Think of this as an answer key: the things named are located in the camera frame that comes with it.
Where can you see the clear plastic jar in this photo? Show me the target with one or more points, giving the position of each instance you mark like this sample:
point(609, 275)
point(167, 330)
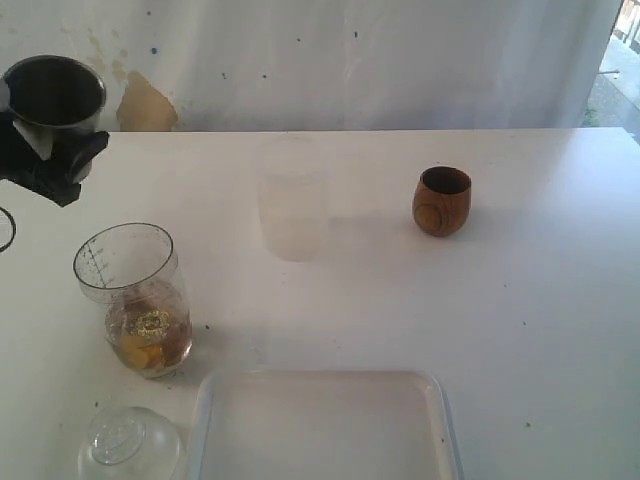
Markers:
point(131, 268)

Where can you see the white plastic tray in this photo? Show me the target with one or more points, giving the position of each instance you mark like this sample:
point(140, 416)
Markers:
point(332, 424)

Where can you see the translucent plastic container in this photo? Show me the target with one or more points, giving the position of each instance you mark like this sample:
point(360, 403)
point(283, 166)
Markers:
point(292, 196)

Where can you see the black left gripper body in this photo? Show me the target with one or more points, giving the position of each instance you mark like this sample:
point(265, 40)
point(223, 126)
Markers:
point(41, 156)

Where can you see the stainless steel cup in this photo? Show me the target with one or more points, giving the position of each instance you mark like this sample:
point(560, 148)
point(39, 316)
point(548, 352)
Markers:
point(38, 87)

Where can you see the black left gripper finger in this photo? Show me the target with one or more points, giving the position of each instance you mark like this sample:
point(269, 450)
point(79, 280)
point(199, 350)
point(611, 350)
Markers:
point(82, 151)

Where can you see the clear dome lid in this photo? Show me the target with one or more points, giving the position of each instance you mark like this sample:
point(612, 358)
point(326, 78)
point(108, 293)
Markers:
point(125, 442)

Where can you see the brown wooden cup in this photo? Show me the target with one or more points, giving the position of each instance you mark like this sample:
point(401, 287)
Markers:
point(442, 200)

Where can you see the gold coin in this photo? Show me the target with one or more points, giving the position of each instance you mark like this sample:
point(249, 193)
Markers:
point(140, 354)
point(152, 323)

